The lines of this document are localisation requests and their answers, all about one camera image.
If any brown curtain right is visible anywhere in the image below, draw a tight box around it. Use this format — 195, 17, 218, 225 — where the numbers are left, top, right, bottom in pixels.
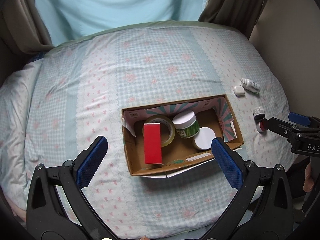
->
199, 0, 268, 38

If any brown curtain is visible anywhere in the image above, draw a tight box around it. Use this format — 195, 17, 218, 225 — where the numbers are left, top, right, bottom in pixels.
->
199, 0, 268, 38
0, 0, 53, 55

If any light blue curtain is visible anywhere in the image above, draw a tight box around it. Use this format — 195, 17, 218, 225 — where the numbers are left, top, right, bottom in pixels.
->
35, 0, 208, 46

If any small black jar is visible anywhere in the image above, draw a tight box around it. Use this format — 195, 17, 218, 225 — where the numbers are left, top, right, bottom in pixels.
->
253, 106, 265, 122

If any brown curtain left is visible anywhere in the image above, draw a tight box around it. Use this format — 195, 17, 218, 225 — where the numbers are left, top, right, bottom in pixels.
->
0, 0, 53, 55

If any green jar white lid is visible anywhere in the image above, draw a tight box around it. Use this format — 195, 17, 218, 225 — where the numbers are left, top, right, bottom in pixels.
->
172, 111, 200, 139

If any open cardboard box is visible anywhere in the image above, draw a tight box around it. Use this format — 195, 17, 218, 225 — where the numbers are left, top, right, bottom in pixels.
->
121, 95, 244, 178

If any cream jar white lid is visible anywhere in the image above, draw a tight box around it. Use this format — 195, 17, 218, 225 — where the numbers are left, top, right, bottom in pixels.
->
193, 127, 216, 151

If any checkered floral quilt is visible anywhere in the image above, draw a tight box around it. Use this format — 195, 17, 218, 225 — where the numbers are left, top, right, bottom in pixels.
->
1, 22, 296, 238

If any person's right hand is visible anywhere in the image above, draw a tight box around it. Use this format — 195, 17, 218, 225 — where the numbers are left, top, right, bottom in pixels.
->
303, 163, 314, 193

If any small red lid jar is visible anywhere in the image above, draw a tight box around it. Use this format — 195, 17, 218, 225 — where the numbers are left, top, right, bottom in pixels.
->
257, 119, 268, 133

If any red rectangular box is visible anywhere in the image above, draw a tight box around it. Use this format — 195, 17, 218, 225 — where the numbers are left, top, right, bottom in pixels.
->
143, 123, 162, 165

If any white earbuds case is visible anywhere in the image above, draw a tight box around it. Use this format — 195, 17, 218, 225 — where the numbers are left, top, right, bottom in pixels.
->
233, 86, 245, 97

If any white pill bottle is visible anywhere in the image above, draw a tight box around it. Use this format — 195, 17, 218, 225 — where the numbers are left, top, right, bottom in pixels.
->
240, 78, 261, 94

